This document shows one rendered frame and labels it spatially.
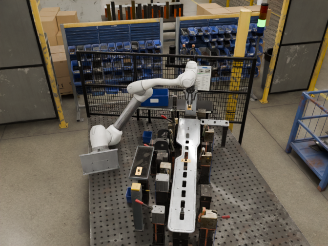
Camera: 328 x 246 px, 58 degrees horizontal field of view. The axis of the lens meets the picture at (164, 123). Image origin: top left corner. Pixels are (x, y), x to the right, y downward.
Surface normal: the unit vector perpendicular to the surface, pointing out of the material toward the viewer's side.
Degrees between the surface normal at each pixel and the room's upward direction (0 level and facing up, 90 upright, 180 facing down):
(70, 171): 0
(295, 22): 91
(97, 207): 0
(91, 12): 90
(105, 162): 90
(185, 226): 0
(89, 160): 90
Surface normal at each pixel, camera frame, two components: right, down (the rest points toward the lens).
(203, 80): -0.11, 0.56
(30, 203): 0.00, -0.83
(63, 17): 0.15, 0.55
